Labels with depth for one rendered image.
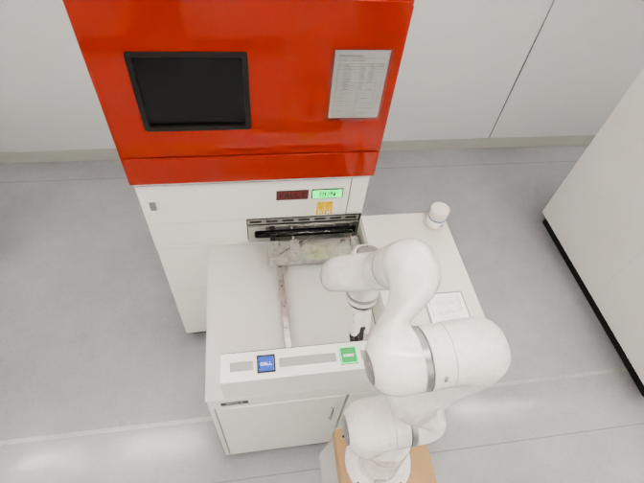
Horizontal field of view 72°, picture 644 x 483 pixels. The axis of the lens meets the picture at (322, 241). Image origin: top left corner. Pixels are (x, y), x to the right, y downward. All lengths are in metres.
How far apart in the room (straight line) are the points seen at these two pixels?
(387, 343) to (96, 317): 2.26
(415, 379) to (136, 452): 1.90
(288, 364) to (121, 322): 1.46
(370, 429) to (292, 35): 0.94
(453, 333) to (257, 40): 0.85
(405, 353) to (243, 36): 0.86
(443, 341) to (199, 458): 1.81
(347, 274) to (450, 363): 0.38
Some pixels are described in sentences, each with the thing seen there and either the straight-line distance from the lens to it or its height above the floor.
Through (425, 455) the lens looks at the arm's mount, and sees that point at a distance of 1.47.
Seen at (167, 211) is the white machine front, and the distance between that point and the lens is 1.70.
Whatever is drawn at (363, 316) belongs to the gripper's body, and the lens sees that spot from 1.18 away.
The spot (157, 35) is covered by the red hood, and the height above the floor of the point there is 1.72.
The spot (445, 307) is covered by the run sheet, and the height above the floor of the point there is 0.97.
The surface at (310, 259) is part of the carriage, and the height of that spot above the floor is 0.88.
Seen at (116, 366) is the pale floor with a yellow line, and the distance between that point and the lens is 2.60.
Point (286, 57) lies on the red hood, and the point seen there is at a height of 1.67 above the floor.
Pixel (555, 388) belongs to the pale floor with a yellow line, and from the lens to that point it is 2.84.
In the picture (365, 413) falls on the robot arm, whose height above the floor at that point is 1.31.
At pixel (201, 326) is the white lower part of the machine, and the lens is 2.43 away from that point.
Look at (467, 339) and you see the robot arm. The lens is 0.70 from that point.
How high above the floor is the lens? 2.28
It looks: 52 degrees down
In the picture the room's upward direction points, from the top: 8 degrees clockwise
